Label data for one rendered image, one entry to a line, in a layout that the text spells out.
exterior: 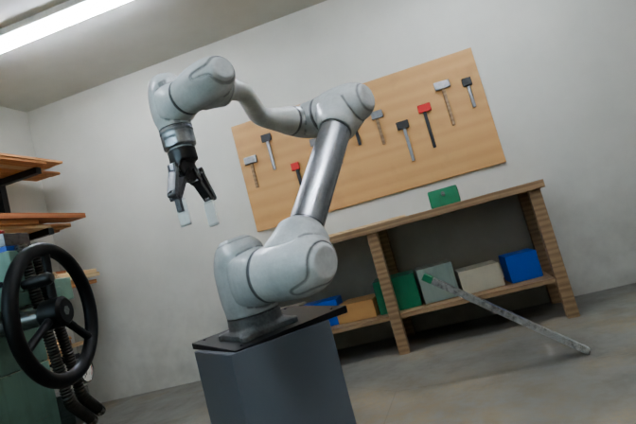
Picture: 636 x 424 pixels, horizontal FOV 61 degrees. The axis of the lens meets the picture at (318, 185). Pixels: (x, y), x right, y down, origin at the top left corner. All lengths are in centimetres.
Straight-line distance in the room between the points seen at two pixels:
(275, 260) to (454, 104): 304
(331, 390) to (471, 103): 304
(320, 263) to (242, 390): 37
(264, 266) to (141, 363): 373
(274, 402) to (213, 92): 80
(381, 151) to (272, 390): 298
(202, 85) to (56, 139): 417
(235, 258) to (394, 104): 294
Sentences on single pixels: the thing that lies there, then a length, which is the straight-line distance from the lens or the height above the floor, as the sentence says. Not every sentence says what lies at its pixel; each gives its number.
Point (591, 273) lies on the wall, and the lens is 432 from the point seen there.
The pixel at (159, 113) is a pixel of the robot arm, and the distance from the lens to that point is 149.
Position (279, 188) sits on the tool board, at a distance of 438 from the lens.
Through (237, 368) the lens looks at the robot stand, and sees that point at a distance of 143.
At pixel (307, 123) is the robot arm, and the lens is 182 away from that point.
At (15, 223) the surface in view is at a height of 152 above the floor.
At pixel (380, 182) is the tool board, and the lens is 420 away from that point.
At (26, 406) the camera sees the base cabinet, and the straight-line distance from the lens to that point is 143.
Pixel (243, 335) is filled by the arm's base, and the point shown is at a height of 63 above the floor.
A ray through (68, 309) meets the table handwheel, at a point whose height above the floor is 81.
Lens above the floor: 80
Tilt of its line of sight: 6 degrees up
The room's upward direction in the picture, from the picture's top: 15 degrees counter-clockwise
